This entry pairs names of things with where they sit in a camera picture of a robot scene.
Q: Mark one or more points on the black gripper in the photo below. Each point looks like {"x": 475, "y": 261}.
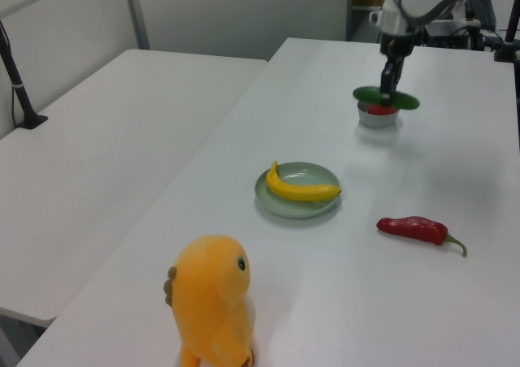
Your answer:
{"x": 396, "y": 46}

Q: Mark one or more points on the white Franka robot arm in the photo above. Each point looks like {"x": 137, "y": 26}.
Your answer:
{"x": 392, "y": 14}

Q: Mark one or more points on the grey metal bowl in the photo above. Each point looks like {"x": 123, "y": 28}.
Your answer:
{"x": 378, "y": 121}

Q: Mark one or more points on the red apple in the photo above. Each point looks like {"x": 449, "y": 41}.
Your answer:
{"x": 380, "y": 110}

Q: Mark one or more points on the background lab equipment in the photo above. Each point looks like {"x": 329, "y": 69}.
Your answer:
{"x": 459, "y": 34}

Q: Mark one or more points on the black stand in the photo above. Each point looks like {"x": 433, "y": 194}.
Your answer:
{"x": 505, "y": 46}

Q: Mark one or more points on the red chili pepper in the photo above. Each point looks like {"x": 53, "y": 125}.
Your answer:
{"x": 410, "y": 227}

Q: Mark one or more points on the yellow banana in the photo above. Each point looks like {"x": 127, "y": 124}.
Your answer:
{"x": 296, "y": 191}

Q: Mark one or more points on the pale green plate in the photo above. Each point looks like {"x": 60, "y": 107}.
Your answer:
{"x": 300, "y": 210}

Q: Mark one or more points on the orange plush toy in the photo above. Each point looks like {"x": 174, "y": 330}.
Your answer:
{"x": 211, "y": 290}

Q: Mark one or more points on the white side table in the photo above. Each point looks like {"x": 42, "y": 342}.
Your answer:
{"x": 101, "y": 160}

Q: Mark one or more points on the black clamped pole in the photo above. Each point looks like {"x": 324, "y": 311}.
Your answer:
{"x": 18, "y": 87}

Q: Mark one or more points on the grey partition post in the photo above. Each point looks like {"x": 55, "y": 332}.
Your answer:
{"x": 136, "y": 14}

